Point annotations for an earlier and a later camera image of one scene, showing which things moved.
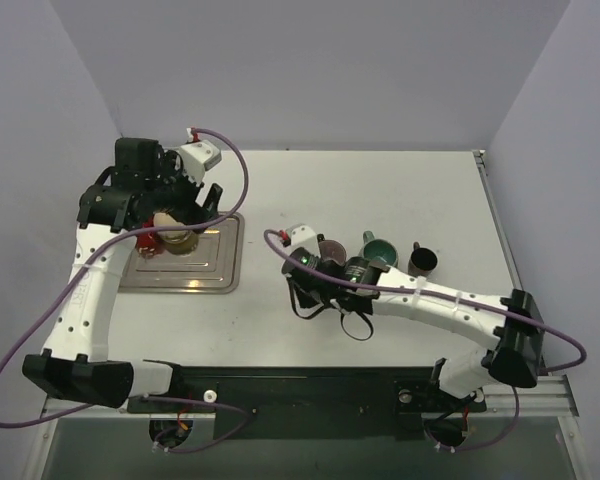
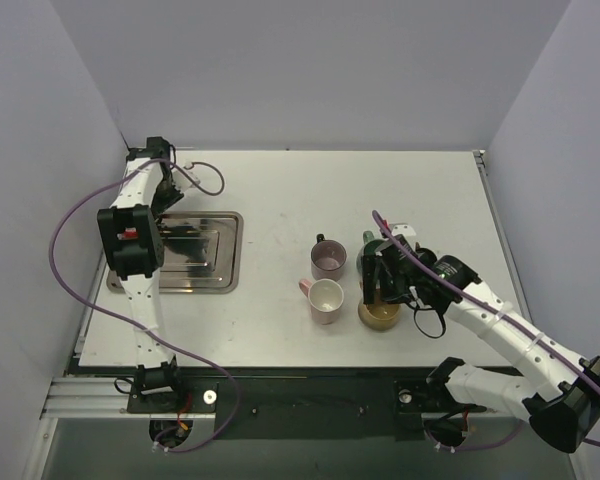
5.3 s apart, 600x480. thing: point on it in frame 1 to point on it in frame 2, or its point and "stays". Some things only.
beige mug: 177,242 to 379,316
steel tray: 216,266 stays
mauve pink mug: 331,249 stays
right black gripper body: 306,288 to 380,270
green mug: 375,249 stays
